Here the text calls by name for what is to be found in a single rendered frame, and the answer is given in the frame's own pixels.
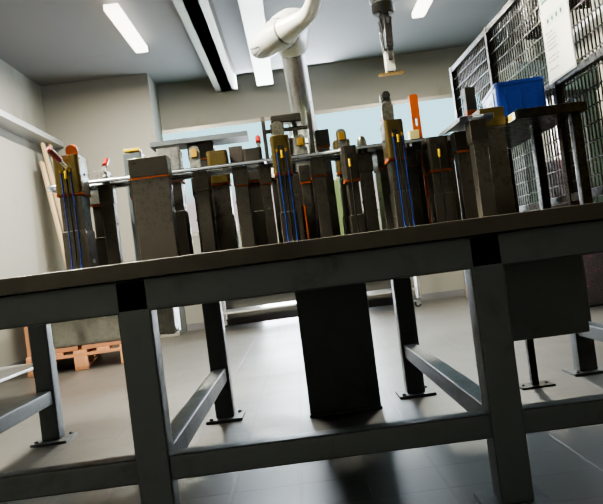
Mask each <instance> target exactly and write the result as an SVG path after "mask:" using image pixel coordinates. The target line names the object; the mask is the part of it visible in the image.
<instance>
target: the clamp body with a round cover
mask: <svg viewBox="0 0 603 504"><path fill-rule="evenodd" d="M206 156H207V164H208V166H210V165H218V164H226V163H229V157H228V156H229V155H228V152H227V150H226V149H223V150H215V151H207V152H206ZM211 182H212V189H213V197H214V205H215V213H216V217H215V223H216V231H217V239H218V246H219V251H222V250H229V249H237V248H240V247H239V240H238V235H239V234H238V232H237V224H236V216H235V215H234V209H233V202H232V194H231V186H232V180H231V174H226V175H218V176H211Z"/></svg>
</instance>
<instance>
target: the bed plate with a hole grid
mask: <svg viewBox="0 0 603 504"><path fill-rule="evenodd" d="M598 219H603V202H595V203H588V204H580V205H572V206H564V207H556V208H549V209H541V210H533V211H525V212H518V213H510V214H502V215H494V216H486V217H479V218H471V219H463V220H455V221H447V222H440V223H432V224H424V225H416V226H409V227H401V228H393V229H385V230H377V231H370V232H362V233H354V234H346V235H338V236H331V237H323V238H315V239H307V240H300V241H292V242H284V243H276V244H268V245H261V246H253V247H245V248H237V249H229V250H222V251H214V252H206V253H198V254H190V255H183V256H175V257H167V258H159V259H152V260H144V261H136V262H128V263H120V264H113V265H105V266H97V267H89V268H81V269H74V270H66V271H58V272H50V273H43V274H35V275H27V276H19V277H11V278H4V279H0V296H7V295H15V294H22V293H30V292H38V291H46V290H54V289H61V288H69V287H77V286H85V285H92V284H100V283H108V282H116V281H124V280H131V279H139V278H147V277H155V276H162V275H170V274H178V273H186V272H194V271H201V270H209V269H217V268H225V267H232V266H240V265H248V264H256V263H263V262H271V261H279V260H287V259H295V258H302V257H310V256H318V255H326V254H333V253H341V252H349V251H357V250H365V249H372V248H380V247H388V246H396V245H403V244H411V243H419V242H427V241H435V240H442V239H450V238H458V237H466V236H473V235H481V234H489V233H497V232H505V231H512V230H520V229H528V228H536V227H543V226H551V225H559V224H567V223H575V222H582V221H590V220H598Z"/></svg>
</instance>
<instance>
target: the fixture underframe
mask: <svg viewBox="0 0 603 504"><path fill-rule="evenodd" d="M602 252H603V219H598V220H590V221H582V222H575V223H567V224H559V225H551V226H543V227H536V228H528V229H520V230H512V231H505V232H497V233H489V234H481V235H473V236H466V237H458V238H450V239H442V240H435V241H427V242H419V243H411V244H403V245H396V246H388V247H380V248H372V249H365V250H357V251H349V252H341V253H333V254H326V255H318V256H310V257H302V258H295V259H287V260H279V261H271V262H263V263H256V264H248V265H240V266H232V267H225V268H217V269H209V270H201V271H194V272H186V273H178V274H170V275H162V276H155V277H147V278H139V279H131V280H124V281H116V282H108V283H100V284H92V285H85V286H77V287H69V288H61V289H54V290H46V291H38V292H30V293H22V294H15V295H7V296H0V330H5V329H13V328H20V327H28V329H29V337H30V345H31V353H32V362H33V370H34V378H35V386H36V394H35V395H33V396H31V397H29V398H27V399H25V400H23V401H21V402H19V403H17V404H15V405H13V406H11V407H9V408H7V409H5V410H3V411H1V412H0V434H1V433H3V432H4V431H6V430H8V429H10V428H11V427H13V426H15V425H17V424H18V423H20V422H22V421H24V420H25V419H27V418H29V417H31V416H32V415H34V414H36V413H37V412H39V419H40V427H41V435H42V437H41V438H40V439H38V440H37V441H35V442H34V443H32V444H31V445H30V448H33V447H41V446H49V445H56V444H64V443H67V442H68V441H70V440H71V439H72V438H73V437H75V436H76V435H77V432H73V431H71V432H69V433H65V429H64V421H63V412H62V404H61V396H60V388H59V380H58V372H57V364H56V355H55V349H58V348H66V347H74V346H82V345H89V344H97V343H105V342H113V341H120V340H121V347H122V355H123V363H124V371H125V379H126V387H127V395H128V403H129V411H130V419H131V427H132V435H133V443H134V451H135V455H130V456H123V457H115V458H107V459H100V460H92V461H84V462H77V463H69V464H61V465H54V466H46V467H38V468H31V469H23V470H15V471H8V472H0V503H1V502H9V501H16V500H24V499H32V498H39V497H47V496H55V495H62V494H70V493H78V492H85V491H93V490H101V489H108V488H116V487H123V486H131V485H139V491H140V499H141V504H181V501H180V493H179V485H178V479H185V478H192V477H200V476H208V475H215V474H223V473H230V472H238V471H246V470H253V469H261V468H269V467H276V466H284V465H292V464H299V463H307V462H315V461H322V460H330V459H337V458H345V457H353V456H360V455H368V454H376V453H383V452H391V451H399V450H406V449H414V448H422V447H429V446H437V445H445V444H452V443H460V442H467V441H475V440H483V439H486V440H487V448H488V455H489V463H490V470H491V478H492V485H493V490H487V491H479V492H474V497H475V498H476V499H477V501H478V502H479V503H480V504H556V503H555V502H554V501H553V500H552V499H551V498H550V497H549V496H548V495H546V494H545V493H544V492H543V491H542V490H541V489H540V488H539V487H538V486H537V485H536V484H533V483H532V476H531V468H530V461H529V453H528V446H527V438H526V434H529V433H536V432H544V431H552V430H559V429H567V428H574V427H582V426H590V425H597V424H603V394H598V395H590V396H582V397H575V398H567V399H559V400H552V401H544V402H536V403H529V404H522V400H521V393H520V385H519V378H518V370H517V363H516V355H515V348H514V341H521V340H528V339H536V338H544V337H552V336H559V335H567V334H570V342H571V349H572V357H573V364H574V367H572V368H565V369H562V371H563V372H565V373H568V374H570V375H573V376H575V377H578V376H586V375H594V374H601V373H603V367H602V366H599V365H597V358H596V351H595V343H594V340H598V341H602V342H603V324H602V323H596V322H592V321H591V314H590V306H589V299H588V292H587V284H586V277H585V269H584V262H583V255H586V254H594V253H602ZM462 270H464V274H465V281H466V289H467V296H468V304H469V311H470V319H471V327H472V334H473V342H474V349H475V357H476V364H477V372H478V380H479V385H478V384H476V383H475V382H473V381H472V380H470V379H469V378H467V377H466V376H464V375H463V374H461V373H460V372H458V371H457V370H455V369H454V368H452V367H451V366H449V365H448V364H446V363H445V362H443V361H442V360H440V359H439V358H437V357H436V356H434V355H433V354H431V353H430V352H428V351H427V350H425V349H424V348H422V347H421V346H419V339H418V331H417V324H416V316H415V308H414V301H413V293H412V286H411V278H410V277H416V276H424V275H431V274H439V273H447V272H455V271H462ZM385 280H391V286H392V294H393V302H394V309H395V317H396V325H397V332H398V340H399V348H400V355H401V363H402V371H403V378H404V386H405V389H403V390H396V391H395V393H396V394H397V396H398V397H399V398H400V400H402V399H409V398H417V397H425V396H432V395H437V394H436V392H435V391H434V390H433V389H432V388H431V387H430V386H427V385H424V377H423V373H424V374H425V375H426V376H427V377H428V378H429V379H431V380H432V381H433V382H434V383H435V384H436V385H437V386H439V387H440V388H441V389H442V390H443V391H444V392H445V393H447V394H448V395H449V396H450V397H451V398H452V399H454V400H455V401H456V402H457V403H458V404H459V405H460V406H462V407H463V408H464V409H465V410H466V411H467V412H460V413H452V414H444V415H437V416H429V417H421V418H414V419H406V420H398V421H391V422H383V423H375V424H368V425H360V426H353V427H345V428H337V429H330V430H322V431H314V432H307V433H299V434H291V435H284V436H276V437H268V438H261V439H253V440H245V441H238V442H230V443H222V444H215V445H207V446H199V447H192V448H187V447H188V445H189V444H190V442H191V440H192V439H193V437H194V435H195V434H196V432H197V430H198V429H199V427H200V425H201V424H202V422H203V420H204V419H205V417H206V415H207V414H208V412H209V410H210V409H211V407H212V405H213V404H214V405H215V413H216V414H211V415H210V417H209V418H208V420H207V422H206V425H210V424H217V423H225V422H233V421H240V420H243V418H244V415H245V410H241V409H240V410H238V411H235V405H234V397H233V389H232V381H231V373H230V365H229V358H228V350H227V342H226V334H225V326H224V318H223V310H222V301H230V300H237V299H245V298H253V297H261V296H268V295H276V294H284V293H292V292H299V291H307V290H315V289H323V288H330V287H338V286H346V285H354V284H361V283H369V282H377V281H385ZM199 304H202V310H203V318H204V326H205V334H206V341H207V349H208V357H209V365H210V374H209V375H208V376H207V378H206V379H205V380H204V382H203V383H202V384H201V385H200V387H199V388H198V389H197V390H196V392H195V393H194V394H193V395H192V397H191V398H190V399H189V400H188V402H187V403H186V404H185V405H184V407H183V408H182V409H181V411H180V412H179V413H178V414H177V416H176V417H175V418H174V419H173V421H172V422H171V421H170V414H169V406H168V398H167V390H166V382H165V374H164V366H163V358H162V350H161V342H160V335H167V334H174V333H176V332H178V331H179V330H181V323H180V315H179V307H183V306H191V305H199Z"/></svg>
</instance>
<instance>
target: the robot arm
mask: <svg viewBox="0 0 603 504"><path fill-rule="evenodd" d="M393 1H394V0H369V4H370V5H372V6H371V7H372V15H373V16H374V17H378V18H379V21H378V27H379V29H378V31H379V35H380V41H381V47H382V54H383V55H384V63H385V71H386V73H387V72H390V71H394V72H395V71H396V67H395V59H394V51H393V46H394V43H393V33H392V17H391V16H390V15H392V14H393V13H394V4H393ZM321 3H322V0H305V3H304V5H303V7H302V8H286V9H284V10H282V11H280V12H278V13H277V14H276V15H274V16H273V17H272V18H271V19H270V20H269V21H268V22H267V23H266V24H265V25H264V26H263V27H262V28H261V29H260V30H259V32H258V33H256V34H255V35H254V36H253V38H252V40H251V42H250V45H249V46H250V52H251V54H252V55H253V56H254V57H255V58H258V59H268V58H271V57H272V56H274V55H276V54H278V53H279V55H280V56H281V57H282V63H283V68H284V74H285V80H286V85H287V91H288V97H289V102H290V108H291V113H300V115H301V123H296V124H297V126H301V125H306V120H305V113H306V111H310V114H311V121H312V129H313V136H314V132H315V130H319V129H317V126H316V120H315V114H314V107H313V101H312V94H311V88H310V82H309V75H308V69H307V63H306V56H305V52H306V50H307V48H308V38H309V30H310V26H311V23H312V22H313V21H314V19H315V18H316V16H317V15H318V13H319V10H320V7H321ZM297 131H298V134H302V135H303V136H304V137H305V143H308V137H307V130H306V129H304V130H297Z"/></svg>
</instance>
